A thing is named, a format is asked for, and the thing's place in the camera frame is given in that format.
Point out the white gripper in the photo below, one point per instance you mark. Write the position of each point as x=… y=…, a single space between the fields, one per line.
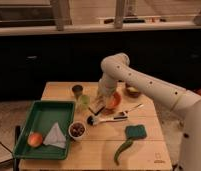
x=105 y=94

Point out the wooden block eraser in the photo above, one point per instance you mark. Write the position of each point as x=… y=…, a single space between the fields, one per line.
x=96 y=108

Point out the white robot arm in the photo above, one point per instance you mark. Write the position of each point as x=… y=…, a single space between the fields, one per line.
x=181 y=101

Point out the green plastic cup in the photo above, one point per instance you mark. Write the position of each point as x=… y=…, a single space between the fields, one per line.
x=83 y=103

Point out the dark small cup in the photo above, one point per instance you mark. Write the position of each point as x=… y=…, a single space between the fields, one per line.
x=77 y=91

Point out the white cup with chocolates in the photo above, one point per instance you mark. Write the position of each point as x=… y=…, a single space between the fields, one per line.
x=77 y=130

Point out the orange bowl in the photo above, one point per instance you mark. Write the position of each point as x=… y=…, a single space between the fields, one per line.
x=113 y=101

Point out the dark bowl with banana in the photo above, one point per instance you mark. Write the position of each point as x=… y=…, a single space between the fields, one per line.
x=132 y=92

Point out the metal fork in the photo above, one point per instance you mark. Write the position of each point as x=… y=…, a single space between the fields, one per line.
x=129 y=110

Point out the green sponge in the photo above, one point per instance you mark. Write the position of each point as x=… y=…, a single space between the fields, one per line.
x=135 y=132

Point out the green chili pepper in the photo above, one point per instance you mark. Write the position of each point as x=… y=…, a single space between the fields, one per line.
x=128 y=143

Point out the green plastic tray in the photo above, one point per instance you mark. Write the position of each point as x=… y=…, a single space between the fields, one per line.
x=41 y=118

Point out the white folded cloth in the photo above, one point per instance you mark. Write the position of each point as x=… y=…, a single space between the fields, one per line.
x=55 y=137

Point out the red orange apple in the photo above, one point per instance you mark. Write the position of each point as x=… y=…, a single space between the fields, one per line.
x=35 y=139

